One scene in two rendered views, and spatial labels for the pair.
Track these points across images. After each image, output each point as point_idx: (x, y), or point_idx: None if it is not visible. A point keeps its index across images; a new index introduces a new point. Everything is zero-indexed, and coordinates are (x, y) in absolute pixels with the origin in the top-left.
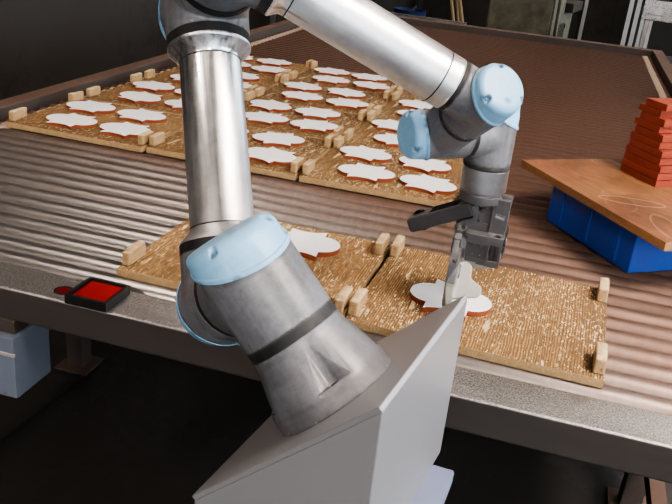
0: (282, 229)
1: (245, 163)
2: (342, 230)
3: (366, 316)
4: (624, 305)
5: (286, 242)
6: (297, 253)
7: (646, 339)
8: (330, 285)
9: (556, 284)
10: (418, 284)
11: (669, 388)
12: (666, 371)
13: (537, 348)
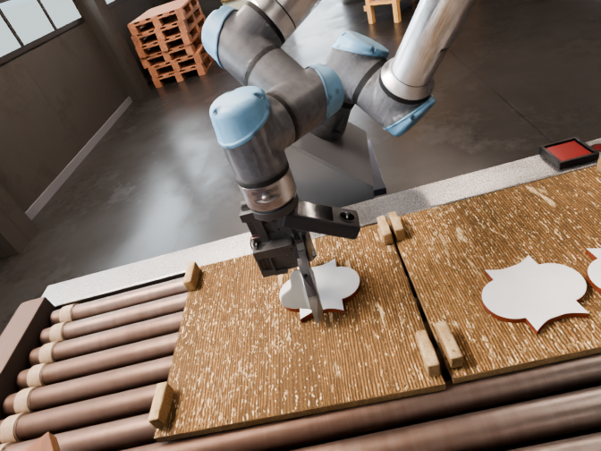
0: (339, 43)
1: (406, 35)
2: (590, 434)
3: (372, 232)
4: (139, 446)
5: (333, 46)
6: (330, 55)
7: (140, 364)
8: (431, 248)
9: (216, 405)
10: (355, 286)
11: (147, 302)
12: (141, 322)
13: (238, 273)
